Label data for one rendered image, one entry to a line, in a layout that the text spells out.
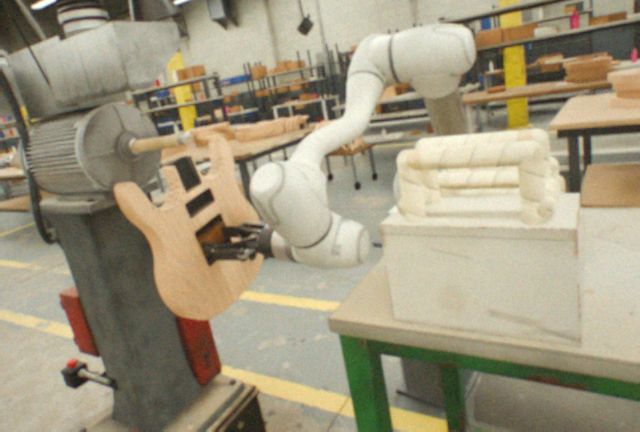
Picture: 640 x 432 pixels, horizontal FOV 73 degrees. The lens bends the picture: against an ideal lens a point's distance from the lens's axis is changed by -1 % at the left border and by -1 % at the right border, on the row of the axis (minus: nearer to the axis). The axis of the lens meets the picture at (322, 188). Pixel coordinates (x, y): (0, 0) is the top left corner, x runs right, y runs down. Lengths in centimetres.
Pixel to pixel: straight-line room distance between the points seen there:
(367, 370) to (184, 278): 47
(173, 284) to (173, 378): 74
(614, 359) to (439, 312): 23
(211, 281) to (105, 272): 46
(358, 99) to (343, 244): 42
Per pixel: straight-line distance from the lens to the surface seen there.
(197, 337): 175
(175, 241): 104
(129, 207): 99
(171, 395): 175
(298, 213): 76
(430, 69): 116
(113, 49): 105
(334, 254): 86
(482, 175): 80
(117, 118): 134
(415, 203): 66
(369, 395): 88
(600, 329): 75
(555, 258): 64
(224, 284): 116
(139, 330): 160
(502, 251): 65
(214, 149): 117
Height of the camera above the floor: 133
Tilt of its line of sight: 14 degrees down
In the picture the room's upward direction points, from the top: 11 degrees counter-clockwise
